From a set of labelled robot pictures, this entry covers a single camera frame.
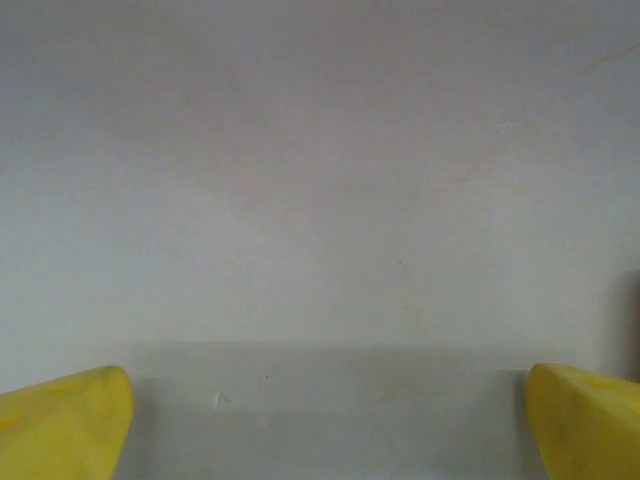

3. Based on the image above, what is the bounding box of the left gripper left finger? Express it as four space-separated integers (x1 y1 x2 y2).
0 364 136 480

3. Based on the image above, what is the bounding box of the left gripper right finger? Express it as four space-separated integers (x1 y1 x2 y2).
523 362 640 480

